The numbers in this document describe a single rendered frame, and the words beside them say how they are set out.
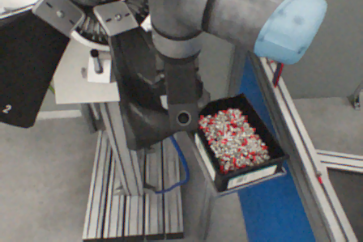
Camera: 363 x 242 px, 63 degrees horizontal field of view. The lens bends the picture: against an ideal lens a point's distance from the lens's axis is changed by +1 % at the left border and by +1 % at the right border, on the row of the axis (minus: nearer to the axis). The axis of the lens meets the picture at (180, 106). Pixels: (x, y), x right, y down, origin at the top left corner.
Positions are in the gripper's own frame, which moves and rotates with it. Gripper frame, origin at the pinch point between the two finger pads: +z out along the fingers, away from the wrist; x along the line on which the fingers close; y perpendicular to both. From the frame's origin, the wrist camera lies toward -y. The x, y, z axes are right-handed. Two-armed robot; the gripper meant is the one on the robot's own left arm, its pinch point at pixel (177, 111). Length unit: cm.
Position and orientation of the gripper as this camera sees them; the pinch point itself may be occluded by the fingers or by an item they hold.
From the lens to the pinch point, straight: 59.6
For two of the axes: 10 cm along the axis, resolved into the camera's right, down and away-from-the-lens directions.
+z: -0.3, 4.4, 9.0
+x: -10.0, 0.5, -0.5
